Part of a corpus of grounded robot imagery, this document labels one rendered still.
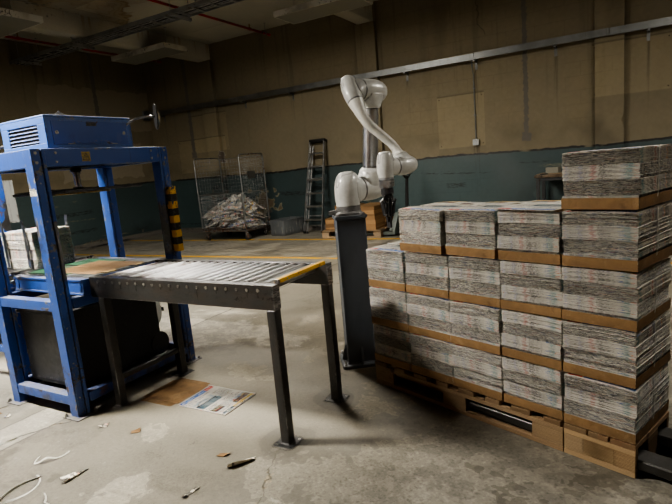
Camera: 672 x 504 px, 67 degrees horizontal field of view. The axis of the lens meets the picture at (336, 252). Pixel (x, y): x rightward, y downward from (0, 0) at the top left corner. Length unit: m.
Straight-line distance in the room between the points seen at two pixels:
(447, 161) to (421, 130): 0.75
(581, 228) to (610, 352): 0.50
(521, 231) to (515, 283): 0.24
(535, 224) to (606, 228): 0.29
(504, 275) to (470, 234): 0.25
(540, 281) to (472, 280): 0.35
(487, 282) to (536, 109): 6.97
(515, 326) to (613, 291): 0.47
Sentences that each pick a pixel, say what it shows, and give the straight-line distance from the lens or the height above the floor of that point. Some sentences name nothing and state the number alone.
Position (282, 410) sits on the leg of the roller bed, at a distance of 2.60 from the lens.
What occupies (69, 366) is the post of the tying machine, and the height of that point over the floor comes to 0.32.
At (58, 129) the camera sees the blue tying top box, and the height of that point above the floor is 1.67.
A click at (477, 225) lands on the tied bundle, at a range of 2.47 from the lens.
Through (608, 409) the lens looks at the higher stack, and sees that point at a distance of 2.42.
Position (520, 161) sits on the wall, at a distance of 9.32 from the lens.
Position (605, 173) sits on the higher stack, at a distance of 2.18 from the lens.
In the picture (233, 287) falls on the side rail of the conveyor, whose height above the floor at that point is 0.78.
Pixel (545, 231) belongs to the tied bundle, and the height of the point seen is 0.97.
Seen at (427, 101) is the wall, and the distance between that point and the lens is 9.75.
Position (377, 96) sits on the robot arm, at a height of 1.72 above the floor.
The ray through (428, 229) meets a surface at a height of 0.96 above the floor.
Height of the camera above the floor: 1.32
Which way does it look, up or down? 10 degrees down
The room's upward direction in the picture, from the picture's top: 5 degrees counter-clockwise
